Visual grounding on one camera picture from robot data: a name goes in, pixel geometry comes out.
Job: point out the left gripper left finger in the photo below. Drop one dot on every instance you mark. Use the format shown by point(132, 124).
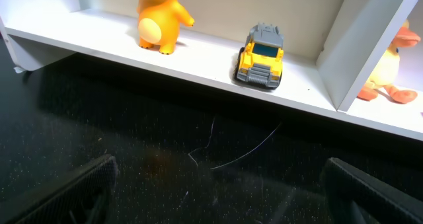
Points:
point(66, 197)

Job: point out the white shelf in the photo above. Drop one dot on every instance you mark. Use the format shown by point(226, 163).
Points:
point(205, 55)

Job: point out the yellow rubber duck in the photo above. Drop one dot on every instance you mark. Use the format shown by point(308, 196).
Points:
point(158, 22)

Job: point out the grey and yellow toy truck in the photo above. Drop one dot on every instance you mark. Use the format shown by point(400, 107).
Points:
point(261, 62)

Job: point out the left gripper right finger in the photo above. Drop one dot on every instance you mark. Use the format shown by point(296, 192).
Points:
point(363, 197)

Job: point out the yellow plush duck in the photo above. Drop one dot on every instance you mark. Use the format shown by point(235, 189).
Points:
point(385, 68)

